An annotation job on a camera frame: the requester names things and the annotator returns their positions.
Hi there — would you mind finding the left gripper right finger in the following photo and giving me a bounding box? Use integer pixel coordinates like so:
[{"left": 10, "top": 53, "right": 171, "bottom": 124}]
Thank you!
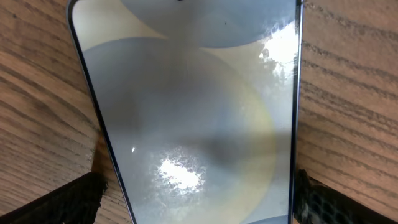
[{"left": 293, "top": 169, "right": 397, "bottom": 224}]

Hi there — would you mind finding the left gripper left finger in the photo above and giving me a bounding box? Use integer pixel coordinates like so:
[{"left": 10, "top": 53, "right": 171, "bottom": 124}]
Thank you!
[{"left": 1, "top": 172, "right": 107, "bottom": 224}]

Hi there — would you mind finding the Samsung Galaxy smartphone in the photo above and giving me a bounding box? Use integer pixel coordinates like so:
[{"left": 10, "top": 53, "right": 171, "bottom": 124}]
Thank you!
[{"left": 67, "top": 0, "right": 303, "bottom": 223}]

